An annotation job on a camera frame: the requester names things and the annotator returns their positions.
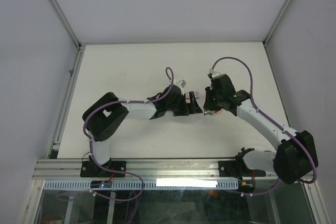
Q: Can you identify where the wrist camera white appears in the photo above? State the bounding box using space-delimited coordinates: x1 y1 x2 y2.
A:
207 68 221 79
174 79 186 90

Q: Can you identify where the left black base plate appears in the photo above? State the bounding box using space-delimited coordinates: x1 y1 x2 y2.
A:
80 159 127 178

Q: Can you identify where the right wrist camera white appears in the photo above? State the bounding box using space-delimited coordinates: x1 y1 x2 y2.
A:
207 68 221 79

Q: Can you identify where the red white staple box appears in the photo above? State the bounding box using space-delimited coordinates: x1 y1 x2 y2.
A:
185 91 200 103

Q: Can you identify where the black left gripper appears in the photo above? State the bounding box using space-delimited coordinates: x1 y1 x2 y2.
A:
166 92 202 117

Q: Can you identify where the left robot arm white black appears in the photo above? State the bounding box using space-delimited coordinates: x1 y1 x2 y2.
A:
82 84 203 176

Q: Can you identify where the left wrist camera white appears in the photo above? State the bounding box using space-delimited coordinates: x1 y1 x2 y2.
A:
174 79 186 90

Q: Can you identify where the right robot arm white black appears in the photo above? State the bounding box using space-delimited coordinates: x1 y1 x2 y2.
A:
203 74 318 184

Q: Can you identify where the pink stapler top cover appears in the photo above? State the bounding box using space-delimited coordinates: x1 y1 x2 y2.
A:
203 110 223 116

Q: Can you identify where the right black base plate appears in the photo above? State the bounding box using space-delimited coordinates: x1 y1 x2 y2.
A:
218 161 243 180

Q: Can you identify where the aluminium mounting rail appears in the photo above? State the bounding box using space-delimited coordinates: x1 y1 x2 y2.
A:
33 158 234 179

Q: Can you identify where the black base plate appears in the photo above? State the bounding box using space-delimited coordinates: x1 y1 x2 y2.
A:
218 161 243 180
80 159 127 178

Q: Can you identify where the white slotted cable duct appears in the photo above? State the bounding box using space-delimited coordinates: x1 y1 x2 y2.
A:
44 178 239 191

